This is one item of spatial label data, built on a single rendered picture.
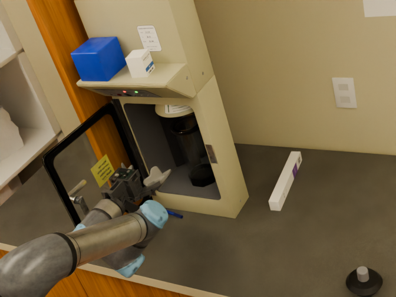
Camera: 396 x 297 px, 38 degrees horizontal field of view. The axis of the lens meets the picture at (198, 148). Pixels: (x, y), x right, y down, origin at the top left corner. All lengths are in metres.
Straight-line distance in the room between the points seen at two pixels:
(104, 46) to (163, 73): 0.18
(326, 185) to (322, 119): 0.26
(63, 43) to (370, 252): 1.05
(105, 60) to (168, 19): 0.22
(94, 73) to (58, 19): 0.20
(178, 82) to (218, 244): 0.55
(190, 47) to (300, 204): 0.63
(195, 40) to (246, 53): 0.44
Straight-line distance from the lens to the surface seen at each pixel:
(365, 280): 1.57
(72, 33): 1.78
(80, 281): 2.15
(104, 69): 1.62
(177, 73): 1.55
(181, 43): 1.56
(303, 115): 2.08
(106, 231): 1.32
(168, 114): 1.75
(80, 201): 1.75
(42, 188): 2.43
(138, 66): 1.57
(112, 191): 1.58
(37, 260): 1.17
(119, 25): 1.65
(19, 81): 2.84
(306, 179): 1.97
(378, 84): 1.92
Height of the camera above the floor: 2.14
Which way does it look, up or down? 32 degrees down
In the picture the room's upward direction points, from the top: 18 degrees counter-clockwise
